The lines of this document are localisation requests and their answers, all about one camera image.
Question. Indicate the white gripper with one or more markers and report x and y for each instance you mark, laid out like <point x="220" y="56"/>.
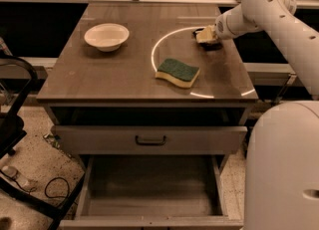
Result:
<point x="223" y="29"/>

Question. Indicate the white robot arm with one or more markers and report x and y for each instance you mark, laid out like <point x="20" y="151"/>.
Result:
<point x="282" y="163"/>

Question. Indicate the white bowl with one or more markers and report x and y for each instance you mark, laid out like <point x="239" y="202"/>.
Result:
<point x="107" y="37"/>

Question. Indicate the green yellow sponge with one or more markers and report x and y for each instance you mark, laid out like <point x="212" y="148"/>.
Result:
<point x="177" y="73"/>

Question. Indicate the grey drawer cabinet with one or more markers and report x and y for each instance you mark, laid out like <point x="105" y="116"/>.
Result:
<point x="120" y="88"/>

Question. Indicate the black drawer handle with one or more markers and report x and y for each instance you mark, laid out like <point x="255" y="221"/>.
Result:
<point x="150" y="141"/>

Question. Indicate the grey upper drawer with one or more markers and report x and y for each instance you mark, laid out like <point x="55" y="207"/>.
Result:
<point x="192" y="140"/>

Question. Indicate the open grey lower drawer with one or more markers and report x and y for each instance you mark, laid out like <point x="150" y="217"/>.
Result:
<point x="152" y="192"/>

